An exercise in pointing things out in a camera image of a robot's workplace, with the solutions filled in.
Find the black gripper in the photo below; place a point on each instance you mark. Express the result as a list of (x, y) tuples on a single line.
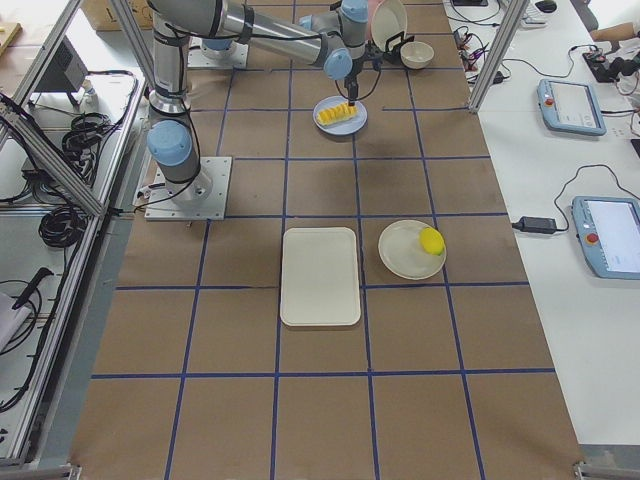
[(352, 76)]

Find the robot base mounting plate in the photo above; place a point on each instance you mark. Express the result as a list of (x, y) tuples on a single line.
[(204, 199)]

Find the aluminium frame rail left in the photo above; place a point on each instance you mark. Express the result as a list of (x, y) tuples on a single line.
[(22, 127)]

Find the round yellow bread bun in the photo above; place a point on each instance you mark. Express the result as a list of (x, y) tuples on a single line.
[(431, 241)]

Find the cream plate standing upright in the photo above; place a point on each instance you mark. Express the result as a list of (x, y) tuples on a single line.
[(387, 19)]

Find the white round plate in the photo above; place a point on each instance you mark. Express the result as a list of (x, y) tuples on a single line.
[(400, 251)]

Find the grey control box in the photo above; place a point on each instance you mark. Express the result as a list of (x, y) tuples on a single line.
[(66, 71)]

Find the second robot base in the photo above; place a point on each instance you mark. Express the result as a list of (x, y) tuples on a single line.
[(209, 54)]

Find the cream bowl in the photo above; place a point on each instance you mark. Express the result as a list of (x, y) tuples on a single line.
[(416, 55)]

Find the yellow sliced bread loaf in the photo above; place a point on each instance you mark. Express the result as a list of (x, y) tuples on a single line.
[(335, 114)]

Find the upper teach pendant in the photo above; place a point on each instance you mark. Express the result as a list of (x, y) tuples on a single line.
[(570, 108)]

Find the blue round plate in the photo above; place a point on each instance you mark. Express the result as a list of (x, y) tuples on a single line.
[(342, 127)]

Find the aluminium frame post right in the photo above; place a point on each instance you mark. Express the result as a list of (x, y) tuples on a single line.
[(508, 27)]

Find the black power adapter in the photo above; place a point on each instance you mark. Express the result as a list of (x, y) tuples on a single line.
[(539, 225)]

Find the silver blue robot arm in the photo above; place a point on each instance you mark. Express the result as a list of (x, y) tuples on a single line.
[(334, 41)]

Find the lower teach pendant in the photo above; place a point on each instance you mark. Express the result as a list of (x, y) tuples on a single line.
[(607, 230)]

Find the white rectangular tray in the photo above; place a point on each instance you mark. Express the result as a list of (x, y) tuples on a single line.
[(320, 278)]

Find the teach pendant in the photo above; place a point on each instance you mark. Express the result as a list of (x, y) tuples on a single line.
[(607, 230), (570, 108)]

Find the black plate stand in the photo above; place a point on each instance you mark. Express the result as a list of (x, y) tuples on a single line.
[(393, 45)]

